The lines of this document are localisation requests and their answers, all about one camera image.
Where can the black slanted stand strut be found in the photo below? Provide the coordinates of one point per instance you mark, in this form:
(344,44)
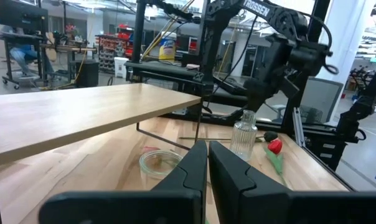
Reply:
(362,105)

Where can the black neighbouring table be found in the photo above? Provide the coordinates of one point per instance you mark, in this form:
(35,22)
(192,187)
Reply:
(163,67)

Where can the black rolling desk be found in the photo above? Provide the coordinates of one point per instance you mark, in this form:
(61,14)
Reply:
(10,37)

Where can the black round trash bin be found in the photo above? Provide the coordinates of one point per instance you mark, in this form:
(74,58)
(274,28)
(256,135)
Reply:
(86,73)

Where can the white plastic bin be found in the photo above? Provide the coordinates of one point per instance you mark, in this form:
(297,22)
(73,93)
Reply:
(121,67)

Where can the person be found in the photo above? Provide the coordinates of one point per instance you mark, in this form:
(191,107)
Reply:
(23,53)

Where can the wooden shelf with black legs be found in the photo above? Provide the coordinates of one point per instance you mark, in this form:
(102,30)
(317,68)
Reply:
(82,112)

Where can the wooden workbench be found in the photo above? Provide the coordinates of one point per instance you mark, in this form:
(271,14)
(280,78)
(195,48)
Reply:
(69,48)

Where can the red parts bin rack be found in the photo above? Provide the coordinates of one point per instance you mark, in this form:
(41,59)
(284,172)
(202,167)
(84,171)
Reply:
(113,46)

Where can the black aluminium rig frame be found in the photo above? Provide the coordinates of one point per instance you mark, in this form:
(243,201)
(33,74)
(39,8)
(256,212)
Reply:
(139,37)

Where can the ribbed clear glass vase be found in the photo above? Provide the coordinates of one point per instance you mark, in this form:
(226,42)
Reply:
(243,140)

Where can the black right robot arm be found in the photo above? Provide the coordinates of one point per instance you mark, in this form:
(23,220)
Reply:
(259,9)

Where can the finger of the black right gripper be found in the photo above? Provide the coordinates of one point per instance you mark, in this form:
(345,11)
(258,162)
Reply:
(259,93)
(289,88)

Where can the yellow wipes canister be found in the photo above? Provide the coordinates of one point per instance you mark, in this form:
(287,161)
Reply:
(167,49)

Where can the pink artificial tulip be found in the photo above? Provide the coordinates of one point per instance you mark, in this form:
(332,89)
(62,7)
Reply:
(150,149)

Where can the black computer monitor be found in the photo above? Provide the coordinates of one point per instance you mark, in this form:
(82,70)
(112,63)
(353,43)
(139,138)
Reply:
(23,14)

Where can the smooth clear glass vase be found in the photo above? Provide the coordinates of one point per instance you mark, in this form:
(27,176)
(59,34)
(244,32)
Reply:
(158,165)

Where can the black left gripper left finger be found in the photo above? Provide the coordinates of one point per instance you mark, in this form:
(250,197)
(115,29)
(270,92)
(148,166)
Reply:
(181,202)

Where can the red artificial tulip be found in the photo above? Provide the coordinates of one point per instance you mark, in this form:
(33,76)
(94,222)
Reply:
(275,146)

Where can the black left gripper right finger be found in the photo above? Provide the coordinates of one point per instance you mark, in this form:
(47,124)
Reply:
(237,199)

